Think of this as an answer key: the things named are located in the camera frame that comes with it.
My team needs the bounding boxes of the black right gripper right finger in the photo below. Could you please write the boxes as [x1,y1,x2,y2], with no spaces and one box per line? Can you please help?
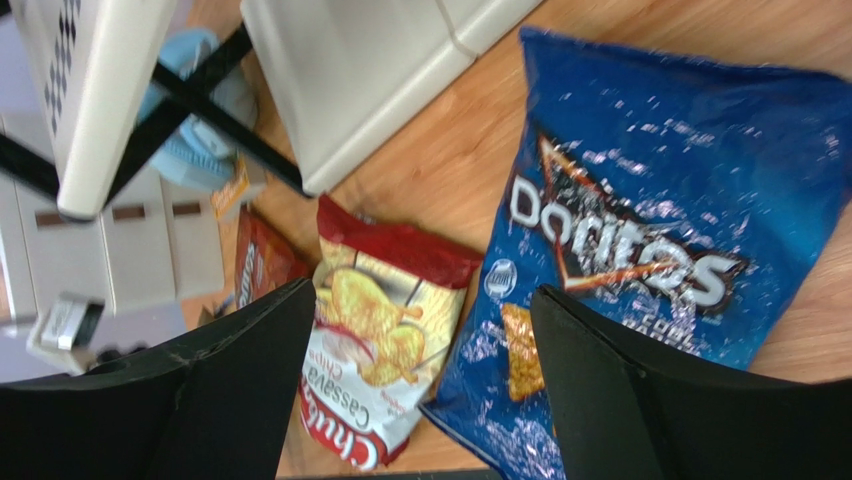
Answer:
[531,285,851,479]

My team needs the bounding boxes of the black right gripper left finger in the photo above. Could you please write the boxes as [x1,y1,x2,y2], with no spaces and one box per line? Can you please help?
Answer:
[1,279,315,479]

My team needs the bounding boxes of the red Doritos chips bag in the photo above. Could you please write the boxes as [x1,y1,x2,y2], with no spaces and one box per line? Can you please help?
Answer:
[234,205,311,309]

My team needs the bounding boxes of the white red Chuba chips bag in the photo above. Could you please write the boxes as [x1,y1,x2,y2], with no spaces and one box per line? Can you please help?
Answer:
[298,196,482,471]

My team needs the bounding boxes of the blue Doritos chips bag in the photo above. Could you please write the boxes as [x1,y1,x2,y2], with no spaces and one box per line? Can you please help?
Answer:
[422,27,851,479]

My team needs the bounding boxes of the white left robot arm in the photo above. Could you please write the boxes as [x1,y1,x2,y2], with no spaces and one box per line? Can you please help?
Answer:
[25,292,149,376]

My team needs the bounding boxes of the cream three-tier shelf rack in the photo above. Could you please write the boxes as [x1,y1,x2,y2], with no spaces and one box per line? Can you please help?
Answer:
[1,1,535,222]

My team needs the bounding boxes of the white three-drawer cabinet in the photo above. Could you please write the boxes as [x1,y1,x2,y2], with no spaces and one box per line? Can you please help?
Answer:
[1,167,225,319]

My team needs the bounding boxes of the light blue headphones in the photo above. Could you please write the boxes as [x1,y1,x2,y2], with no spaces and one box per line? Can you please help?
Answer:
[148,28,258,193]

